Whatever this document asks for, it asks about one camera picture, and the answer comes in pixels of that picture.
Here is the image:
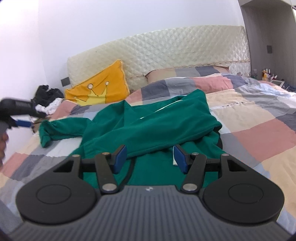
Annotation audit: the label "cream quilted headboard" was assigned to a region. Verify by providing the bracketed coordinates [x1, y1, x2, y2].
[67, 25, 251, 90]

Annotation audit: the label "dark wall switch left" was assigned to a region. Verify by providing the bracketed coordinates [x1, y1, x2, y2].
[61, 77, 70, 87]

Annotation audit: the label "person's left hand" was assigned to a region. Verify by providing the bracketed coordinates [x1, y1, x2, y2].
[0, 132, 9, 166]

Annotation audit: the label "dark wall switch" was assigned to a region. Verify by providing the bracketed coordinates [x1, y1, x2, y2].
[266, 45, 273, 54]
[61, 77, 70, 87]

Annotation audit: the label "white tablet on nightstand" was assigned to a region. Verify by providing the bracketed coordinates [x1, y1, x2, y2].
[271, 80, 285, 87]

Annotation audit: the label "checkered patchwork duvet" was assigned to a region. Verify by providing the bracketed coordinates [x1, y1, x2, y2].
[1, 73, 295, 233]

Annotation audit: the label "grey wardrobe cabinet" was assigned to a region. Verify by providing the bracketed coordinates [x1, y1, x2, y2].
[239, 0, 295, 86]

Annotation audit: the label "yellow crown cushion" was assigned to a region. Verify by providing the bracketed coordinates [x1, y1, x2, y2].
[65, 60, 130, 106]

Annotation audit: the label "dark wall switch right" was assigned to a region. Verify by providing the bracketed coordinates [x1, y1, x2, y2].
[266, 45, 273, 54]

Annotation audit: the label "black and white clothes pile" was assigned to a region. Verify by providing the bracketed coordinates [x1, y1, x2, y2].
[31, 85, 64, 115]

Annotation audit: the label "bottles on nightstand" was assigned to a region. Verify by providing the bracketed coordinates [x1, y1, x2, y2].
[251, 68, 278, 82]

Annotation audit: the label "checkered pillow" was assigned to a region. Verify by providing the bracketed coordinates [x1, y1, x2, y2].
[146, 65, 230, 83]

